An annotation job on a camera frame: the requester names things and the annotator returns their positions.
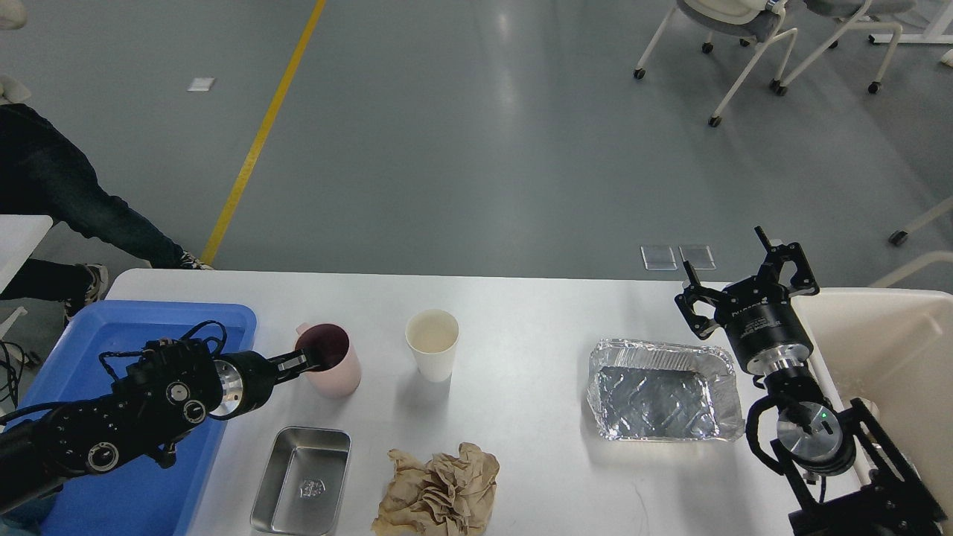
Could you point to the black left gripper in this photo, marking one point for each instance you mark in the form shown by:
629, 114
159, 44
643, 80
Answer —
247, 379

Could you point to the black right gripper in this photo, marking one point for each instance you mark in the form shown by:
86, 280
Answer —
761, 327

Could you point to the pink mug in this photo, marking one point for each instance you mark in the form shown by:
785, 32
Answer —
340, 372

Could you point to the stainless steel rectangular tray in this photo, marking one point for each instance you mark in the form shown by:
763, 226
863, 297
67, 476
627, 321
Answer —
302, 486

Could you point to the white paper cup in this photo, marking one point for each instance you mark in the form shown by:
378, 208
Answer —
431, 336

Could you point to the aluminium foil tray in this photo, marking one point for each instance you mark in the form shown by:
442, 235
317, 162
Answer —
652, 391

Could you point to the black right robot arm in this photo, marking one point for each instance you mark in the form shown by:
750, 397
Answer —
844, 470

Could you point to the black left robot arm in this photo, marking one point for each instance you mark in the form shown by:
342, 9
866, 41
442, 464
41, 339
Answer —
171, 387

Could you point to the clear floor plate left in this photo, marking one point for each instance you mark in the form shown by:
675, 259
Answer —
658, 258

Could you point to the cream plastic bin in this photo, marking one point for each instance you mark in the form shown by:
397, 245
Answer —
894, 348

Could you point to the crumpled brown paper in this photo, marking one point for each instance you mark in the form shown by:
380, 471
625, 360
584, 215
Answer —
447, 495

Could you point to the blue plastic tray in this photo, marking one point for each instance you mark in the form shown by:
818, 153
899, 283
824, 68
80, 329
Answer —
140, 498

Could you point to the white side table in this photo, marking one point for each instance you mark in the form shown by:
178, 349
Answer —
20, 235

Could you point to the seated person in jeans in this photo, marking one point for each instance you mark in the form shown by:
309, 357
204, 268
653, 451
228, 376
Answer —
45, 174

